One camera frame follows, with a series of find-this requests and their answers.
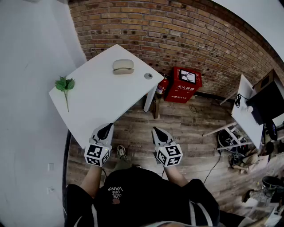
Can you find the green artificial leaf sprig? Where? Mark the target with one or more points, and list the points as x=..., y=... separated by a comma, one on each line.
x=64, y=85

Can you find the person's right forearm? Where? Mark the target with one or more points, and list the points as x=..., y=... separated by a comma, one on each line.
x=176, y=176

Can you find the person's left forearm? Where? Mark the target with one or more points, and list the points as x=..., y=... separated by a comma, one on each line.
x=91, y=180

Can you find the small white object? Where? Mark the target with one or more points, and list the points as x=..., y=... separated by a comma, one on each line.
x=248, y=110

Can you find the brown cardboard box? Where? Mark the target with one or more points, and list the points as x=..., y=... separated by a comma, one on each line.
x=264, y=82

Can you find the black monitor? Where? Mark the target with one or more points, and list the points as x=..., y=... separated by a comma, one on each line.
x=266, y=104

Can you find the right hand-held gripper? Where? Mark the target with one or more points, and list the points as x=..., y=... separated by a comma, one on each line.
x=169, y=155

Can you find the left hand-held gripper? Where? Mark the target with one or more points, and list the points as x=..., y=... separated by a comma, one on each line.
x=97, y=154

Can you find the brown wooden plank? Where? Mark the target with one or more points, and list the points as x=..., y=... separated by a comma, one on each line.
x=156, y=108

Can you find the black round wheel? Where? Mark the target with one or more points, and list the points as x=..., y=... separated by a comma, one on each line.
x=228, y=140

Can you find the white wall socket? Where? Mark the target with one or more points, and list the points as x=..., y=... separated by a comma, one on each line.
x=51, y=167
x=50, y=190

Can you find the beige glasses case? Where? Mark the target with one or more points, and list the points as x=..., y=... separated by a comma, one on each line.
x=123, y=64

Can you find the red fire extinguisher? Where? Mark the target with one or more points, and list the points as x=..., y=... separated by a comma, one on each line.
x=163, y=87

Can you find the small white side table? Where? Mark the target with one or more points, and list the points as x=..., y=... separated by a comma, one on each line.
x=246, y=126

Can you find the person's beige shoe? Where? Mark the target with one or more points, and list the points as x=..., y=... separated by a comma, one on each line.
x=121, y=151

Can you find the person's black t-shirt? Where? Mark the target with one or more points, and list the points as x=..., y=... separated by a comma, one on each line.
x=144, y=195

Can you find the white table leg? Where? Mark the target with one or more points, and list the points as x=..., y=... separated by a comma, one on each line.
x=149, y=100

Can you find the red fire equipment box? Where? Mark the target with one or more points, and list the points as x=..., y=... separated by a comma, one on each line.
x=184, y=91

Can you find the person's olive trouser leg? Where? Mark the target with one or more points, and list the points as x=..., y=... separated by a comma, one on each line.
x=122, y=164

